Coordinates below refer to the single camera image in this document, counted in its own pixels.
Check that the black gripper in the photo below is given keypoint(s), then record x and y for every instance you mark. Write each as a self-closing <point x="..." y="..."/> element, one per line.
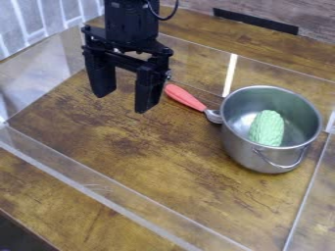
<point x="126" y="44"/>

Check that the orange handled metal spoon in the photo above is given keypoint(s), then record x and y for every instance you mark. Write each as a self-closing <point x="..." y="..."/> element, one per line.
<point x="187" y="99"/>

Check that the green knobbly toy vegetable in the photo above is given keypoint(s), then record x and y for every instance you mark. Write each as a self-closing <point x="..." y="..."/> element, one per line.
<point x="267" y="128"/>

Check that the silver metal pot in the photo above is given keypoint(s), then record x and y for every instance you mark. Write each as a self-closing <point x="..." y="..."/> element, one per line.
<point x="302" y="127"/>

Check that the clear acrylic enclosure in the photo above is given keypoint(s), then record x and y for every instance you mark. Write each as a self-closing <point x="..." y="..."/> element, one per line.
<point x="103" y="179"/>

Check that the black strip on wall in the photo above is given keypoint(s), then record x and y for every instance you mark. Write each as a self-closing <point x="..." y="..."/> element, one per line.
<point x="243" y="18"/>

